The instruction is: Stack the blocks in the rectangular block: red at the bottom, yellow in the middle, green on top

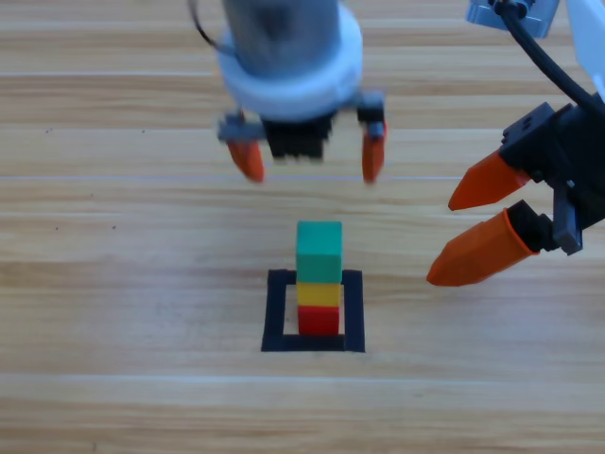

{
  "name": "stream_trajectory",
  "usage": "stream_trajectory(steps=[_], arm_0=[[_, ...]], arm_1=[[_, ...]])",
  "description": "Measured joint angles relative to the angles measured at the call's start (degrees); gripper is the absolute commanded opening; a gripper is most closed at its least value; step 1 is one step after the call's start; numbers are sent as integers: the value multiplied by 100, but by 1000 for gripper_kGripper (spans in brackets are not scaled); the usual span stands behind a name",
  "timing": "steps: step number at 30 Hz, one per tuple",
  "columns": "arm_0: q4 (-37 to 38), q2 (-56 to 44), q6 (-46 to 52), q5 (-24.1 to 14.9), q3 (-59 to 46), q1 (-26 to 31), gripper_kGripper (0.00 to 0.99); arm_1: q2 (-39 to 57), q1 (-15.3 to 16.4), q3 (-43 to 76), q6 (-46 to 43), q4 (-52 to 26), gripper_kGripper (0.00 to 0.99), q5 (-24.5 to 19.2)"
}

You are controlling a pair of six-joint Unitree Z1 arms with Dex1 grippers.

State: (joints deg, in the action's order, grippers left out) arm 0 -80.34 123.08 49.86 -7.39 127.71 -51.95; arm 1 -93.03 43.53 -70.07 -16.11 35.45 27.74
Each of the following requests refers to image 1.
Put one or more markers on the red wooden block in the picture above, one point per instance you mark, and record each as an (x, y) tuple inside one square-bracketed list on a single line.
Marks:
[(318, 321)]

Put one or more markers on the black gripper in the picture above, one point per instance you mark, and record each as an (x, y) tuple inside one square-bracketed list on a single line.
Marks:
[(298, 142), (567, 146)]

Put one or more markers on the yellow wooden block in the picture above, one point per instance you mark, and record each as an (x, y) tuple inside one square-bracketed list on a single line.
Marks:
[(318, 294)]

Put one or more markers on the black tape square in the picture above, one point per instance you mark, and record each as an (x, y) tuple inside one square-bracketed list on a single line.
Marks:
[(354, 312)]

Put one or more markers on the white wrist mount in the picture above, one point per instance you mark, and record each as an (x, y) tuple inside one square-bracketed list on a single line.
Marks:
[(293, 101), (591, 38)]

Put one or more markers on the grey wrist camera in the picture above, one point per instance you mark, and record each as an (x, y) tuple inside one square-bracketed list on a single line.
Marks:
[(487, 14)]

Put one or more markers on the green wooden block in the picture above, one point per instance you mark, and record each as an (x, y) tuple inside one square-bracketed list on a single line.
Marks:
[(319, 250)]

